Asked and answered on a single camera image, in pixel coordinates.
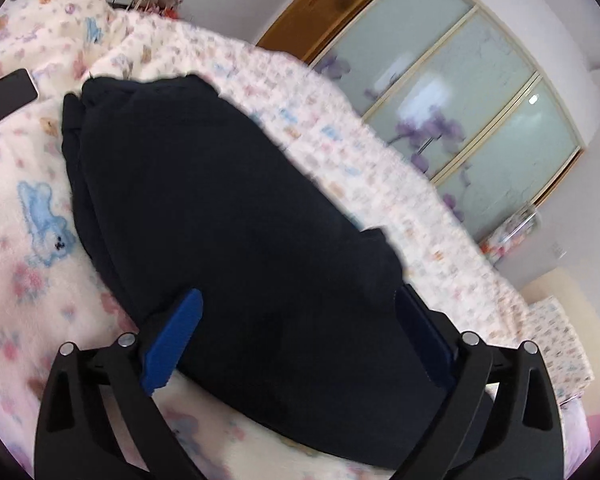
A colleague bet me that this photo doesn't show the black pants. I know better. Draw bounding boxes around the black pants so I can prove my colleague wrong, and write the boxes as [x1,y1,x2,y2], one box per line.
[61,76,445,469]

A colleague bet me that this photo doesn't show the patterned pillow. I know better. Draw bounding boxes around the patterned pillow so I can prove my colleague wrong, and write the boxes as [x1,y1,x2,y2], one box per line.
[528,296,594,404]

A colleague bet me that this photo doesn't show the cream bed headboard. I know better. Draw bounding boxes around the cream bed headboard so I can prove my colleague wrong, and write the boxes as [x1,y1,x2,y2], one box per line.
[520,268,600,415]

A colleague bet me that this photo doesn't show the pink patterned bed blanket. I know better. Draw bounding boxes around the pink patterned bed blanket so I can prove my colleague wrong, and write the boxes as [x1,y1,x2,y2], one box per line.
[0,0,530,470]

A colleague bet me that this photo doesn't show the clear jar of plush toys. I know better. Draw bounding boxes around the clear jar of plush toys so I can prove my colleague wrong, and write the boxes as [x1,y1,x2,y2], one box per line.
[479,204,539,264]

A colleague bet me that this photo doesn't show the black smartphone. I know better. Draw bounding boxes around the black smartphone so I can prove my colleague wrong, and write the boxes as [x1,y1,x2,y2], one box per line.
[0,68,38,122]

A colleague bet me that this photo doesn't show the glass sliding wardrobe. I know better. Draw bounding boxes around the glass sliding wardrobe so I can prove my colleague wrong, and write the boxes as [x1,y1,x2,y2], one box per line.
[309,0,583,240]

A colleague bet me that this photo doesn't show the brown wooden door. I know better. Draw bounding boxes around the brown wooden door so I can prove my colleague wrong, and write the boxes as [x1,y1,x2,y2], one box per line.
[257,0,373,64]

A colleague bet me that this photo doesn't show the white wall switch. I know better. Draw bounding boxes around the white wall switch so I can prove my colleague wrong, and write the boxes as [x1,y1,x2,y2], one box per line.
[550,243,566,260]

